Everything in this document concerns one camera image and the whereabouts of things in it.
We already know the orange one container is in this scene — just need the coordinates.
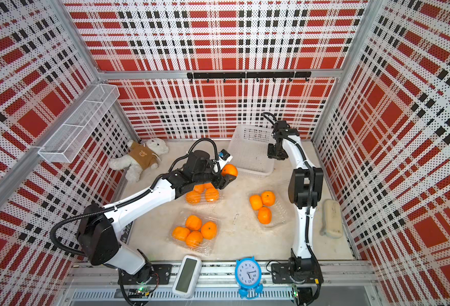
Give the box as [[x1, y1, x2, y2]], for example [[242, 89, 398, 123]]
[[221, 164, 239, 177]]

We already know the white plastic basket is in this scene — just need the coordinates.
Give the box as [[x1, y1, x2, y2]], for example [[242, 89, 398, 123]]
[[227, 124, 274, 178]]

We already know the orange three container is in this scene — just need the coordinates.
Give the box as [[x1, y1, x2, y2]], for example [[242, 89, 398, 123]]
[[249, 195, 263, 211]]

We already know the orange two container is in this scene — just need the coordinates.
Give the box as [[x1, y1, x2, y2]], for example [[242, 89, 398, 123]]
[[261, 191, 276, 207]]

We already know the orange four container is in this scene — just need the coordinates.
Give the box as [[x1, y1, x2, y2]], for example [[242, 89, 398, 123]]
[[258, 207, 272, 224]]

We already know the clear clamshell container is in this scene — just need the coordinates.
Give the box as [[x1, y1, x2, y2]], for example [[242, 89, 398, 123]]
[[185, 187, 224, 206], [166, 209, 221, 256], [247, 188, 292, 230]]

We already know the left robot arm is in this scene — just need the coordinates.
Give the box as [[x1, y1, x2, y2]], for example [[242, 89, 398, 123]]
[[50, 150, 236, 275]]

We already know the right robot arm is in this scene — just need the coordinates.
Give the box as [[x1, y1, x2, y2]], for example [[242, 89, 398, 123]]
[[267, 121, 324, 286]]

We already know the white teddy bear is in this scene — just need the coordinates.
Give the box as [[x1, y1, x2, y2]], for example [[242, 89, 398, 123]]
[[109, 138, 169, 183]]

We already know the blue alarm clock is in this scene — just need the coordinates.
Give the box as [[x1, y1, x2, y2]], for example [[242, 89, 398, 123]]
[[235, 256, 263, 300]]

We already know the white digital timer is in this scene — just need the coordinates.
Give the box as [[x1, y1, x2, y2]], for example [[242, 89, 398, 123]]
[[171, 255, 202, 298]]

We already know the purple white speaker box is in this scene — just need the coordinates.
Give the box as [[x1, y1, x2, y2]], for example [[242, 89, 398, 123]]
[[120, 221, 133, 244]]

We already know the black hook rail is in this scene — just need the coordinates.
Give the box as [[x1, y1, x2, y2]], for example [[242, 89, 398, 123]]
[[187, 71, 312, 81]]

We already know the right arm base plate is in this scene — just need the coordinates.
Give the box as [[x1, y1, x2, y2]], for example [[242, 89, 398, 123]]
[[270, 263, 324, 284]]

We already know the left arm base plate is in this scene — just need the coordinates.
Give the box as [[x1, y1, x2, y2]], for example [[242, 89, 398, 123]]
[[118, 264, 173, 286]]

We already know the white wire wall shelf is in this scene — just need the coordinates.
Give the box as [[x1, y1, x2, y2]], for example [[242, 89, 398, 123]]
[[38, 84, 119, 163]]

